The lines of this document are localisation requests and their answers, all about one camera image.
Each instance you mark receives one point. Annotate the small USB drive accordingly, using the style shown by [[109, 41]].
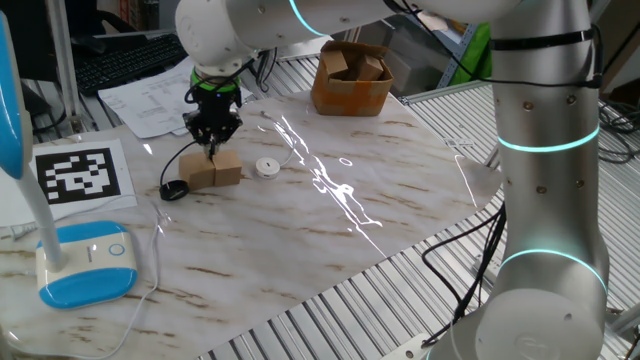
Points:
[[212, 152]]

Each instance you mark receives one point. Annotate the black computer keyboard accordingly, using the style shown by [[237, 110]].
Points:
[[127, 60]]

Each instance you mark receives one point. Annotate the black white marker sheet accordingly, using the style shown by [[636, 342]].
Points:
[[75, 175]]

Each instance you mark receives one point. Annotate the grey aluminium frame post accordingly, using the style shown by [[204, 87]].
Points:
[[65, 65]]

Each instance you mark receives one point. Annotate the marble pattern table mat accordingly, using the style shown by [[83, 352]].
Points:
[[280, 240]]

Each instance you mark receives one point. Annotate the white printed paper sheet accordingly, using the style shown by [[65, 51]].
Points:
[[247, 95], [145, 102]]

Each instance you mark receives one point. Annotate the white round docking station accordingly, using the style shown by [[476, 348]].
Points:
[[267, 168]]

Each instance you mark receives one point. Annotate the green fabric item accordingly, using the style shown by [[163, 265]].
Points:
[[475, 52]]

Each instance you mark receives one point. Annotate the blue white desk lamp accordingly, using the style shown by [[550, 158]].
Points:
[[85, 270]]

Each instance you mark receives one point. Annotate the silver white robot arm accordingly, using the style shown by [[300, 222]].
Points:
[[545, 200]]

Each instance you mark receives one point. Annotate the brown cardboard box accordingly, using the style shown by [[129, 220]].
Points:
[[350, 97]]

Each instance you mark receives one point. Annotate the black round puck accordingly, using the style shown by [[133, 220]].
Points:
[[174, 190]]

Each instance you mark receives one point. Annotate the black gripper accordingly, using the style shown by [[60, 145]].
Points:
[[216, 104]]

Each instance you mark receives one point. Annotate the light wooden cube block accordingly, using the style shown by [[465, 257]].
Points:
[[228, 167], [197, 172]]

